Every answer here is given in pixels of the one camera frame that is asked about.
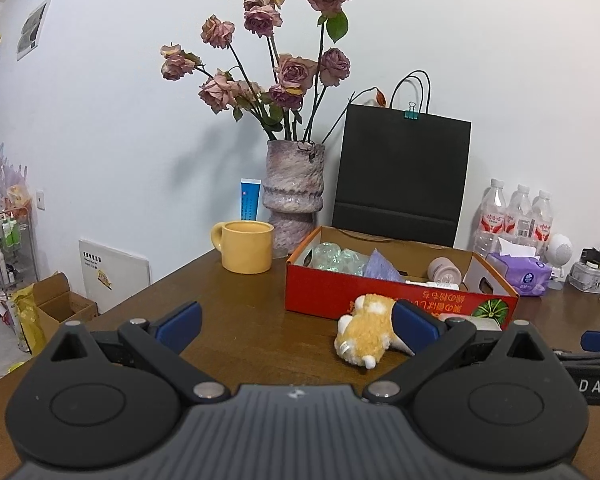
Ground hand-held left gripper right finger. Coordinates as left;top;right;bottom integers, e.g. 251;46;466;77
362;299;556;406

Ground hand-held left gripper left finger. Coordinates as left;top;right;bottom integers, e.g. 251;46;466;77
45;301;231;406

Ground yellow and white plush toy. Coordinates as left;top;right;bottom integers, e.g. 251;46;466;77
334;295;416;370

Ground pink cup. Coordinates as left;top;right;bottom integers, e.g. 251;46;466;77
426;256;463;287

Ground purple knitted cloth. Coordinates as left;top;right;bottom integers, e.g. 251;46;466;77
362;249;406;283

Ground red cardboard box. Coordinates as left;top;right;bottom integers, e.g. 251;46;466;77
285;226;520;331

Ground iridescent plastic bag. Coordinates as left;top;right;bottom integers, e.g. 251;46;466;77
307;242;371;277

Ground small printed tin box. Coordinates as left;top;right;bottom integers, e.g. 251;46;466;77
568;260;600;293

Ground white board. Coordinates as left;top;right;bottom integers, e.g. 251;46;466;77
78;239;151;313

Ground white robot speaker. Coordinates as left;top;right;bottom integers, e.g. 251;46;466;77
547;233;574;291

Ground purple tissue pack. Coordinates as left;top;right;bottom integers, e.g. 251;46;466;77
486;237;552;297

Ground yellow mug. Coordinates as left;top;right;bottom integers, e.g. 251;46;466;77
210;220;275;275

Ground open brown cardboard box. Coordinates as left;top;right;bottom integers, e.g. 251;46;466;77
32;272;100;328

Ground clear water bottle red label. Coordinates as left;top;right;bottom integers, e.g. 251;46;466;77
530;190;553;247
475;178;507;256
505;184;532;242

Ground blue and white tube box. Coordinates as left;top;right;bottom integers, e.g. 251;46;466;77
240;178;265;222

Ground yellow bag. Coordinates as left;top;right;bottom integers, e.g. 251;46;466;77
7;284;46;353

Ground black paper bag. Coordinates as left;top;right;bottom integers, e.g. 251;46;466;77
331;70;472;249

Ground mottled pink ceramic vase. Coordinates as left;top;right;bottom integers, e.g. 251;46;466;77
261;140;327;259

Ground metal shelf rack with bottles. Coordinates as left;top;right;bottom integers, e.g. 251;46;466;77
0;185;38;311

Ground wrapped flower bouquet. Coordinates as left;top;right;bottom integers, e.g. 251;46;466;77
0;142;33;213

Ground dried pink roses bouquet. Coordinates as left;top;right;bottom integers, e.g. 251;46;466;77
160;0;386;143

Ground wall poster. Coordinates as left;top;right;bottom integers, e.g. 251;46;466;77
16;0;53;62

